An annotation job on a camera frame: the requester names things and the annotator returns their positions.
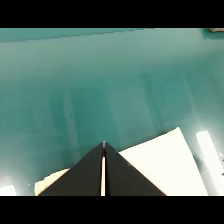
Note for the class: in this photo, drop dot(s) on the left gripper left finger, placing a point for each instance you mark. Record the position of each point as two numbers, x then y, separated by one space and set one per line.
83 176

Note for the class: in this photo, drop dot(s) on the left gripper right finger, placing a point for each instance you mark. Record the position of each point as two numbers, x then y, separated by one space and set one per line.
126 176

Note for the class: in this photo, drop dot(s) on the cream garment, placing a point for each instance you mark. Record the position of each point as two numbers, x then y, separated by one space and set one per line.
166 163

